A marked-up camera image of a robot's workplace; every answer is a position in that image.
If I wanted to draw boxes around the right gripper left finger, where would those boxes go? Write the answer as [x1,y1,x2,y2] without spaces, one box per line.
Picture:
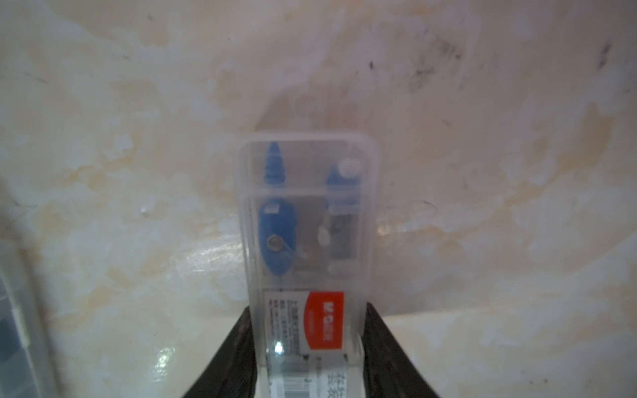
[182,307,257,398]

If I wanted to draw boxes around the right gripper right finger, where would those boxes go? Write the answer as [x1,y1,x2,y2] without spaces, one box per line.
[362,303,440,398]

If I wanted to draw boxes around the clear compass case red label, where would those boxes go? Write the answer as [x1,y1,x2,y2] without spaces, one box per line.
[237,131,378,397]

